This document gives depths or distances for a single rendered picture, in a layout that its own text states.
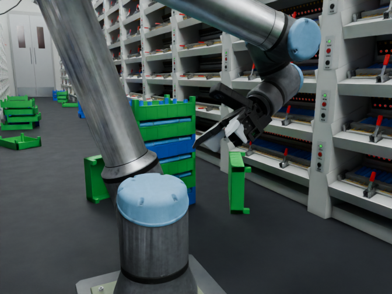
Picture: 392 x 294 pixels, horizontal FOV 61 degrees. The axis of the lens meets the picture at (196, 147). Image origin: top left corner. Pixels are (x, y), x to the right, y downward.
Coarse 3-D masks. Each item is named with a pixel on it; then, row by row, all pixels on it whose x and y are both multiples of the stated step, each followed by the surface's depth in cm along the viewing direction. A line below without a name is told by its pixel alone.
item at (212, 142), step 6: (216, 126) 84; (210, 132) 84; (216, 132) 84; (222, 132) 85; (198, 138) 84; (204, 138) 84; (210, 138) 85; (216, 138) 85; (198, 144) 84; (210, 144) 86; (216, 144) 86; (216, 150) 86
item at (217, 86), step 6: (216, 84) 81; (222, 84) 81; (210, 90) 83; (216, 90) 80; (222, 90) 80; (228, 90) 81; (234, 90) 82; (210, 96) 83; (216, 96) 82; (222, 96) 81; (228, 96) 81; (234, 96) 82; (240, 96) 83; (222, 102) 85; (228, 102) 84; (234, 102) 83; (240, 102) 83; (246, 102) 84; (252, 102) 85
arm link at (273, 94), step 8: (256, 88) 87; (264, 88) 86; (272, 88) 86; (248, 96) 89; (264, 96) 85; (272, 96) 85; (280, 96) 86; (272, 104) 85; (280, 104) 87; (272, 112) 86
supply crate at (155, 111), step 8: (168, 96) 152; (192, 96) 139; (136, 104) 121; (144, 104) 146; (152, 104) 149; (160, 104) 129; (168, 104) 131; (176, 104) 133; (184, 104) 136; (192, 104) 139; (136, 112) 122; (144, 112) 124; (152, 112) 126; (160, 112) 129; (168, 112) 131; (176, 112) 134; (184, 112) 137; (192, 112) 140; (136, 120) 122; (144, 120) 125
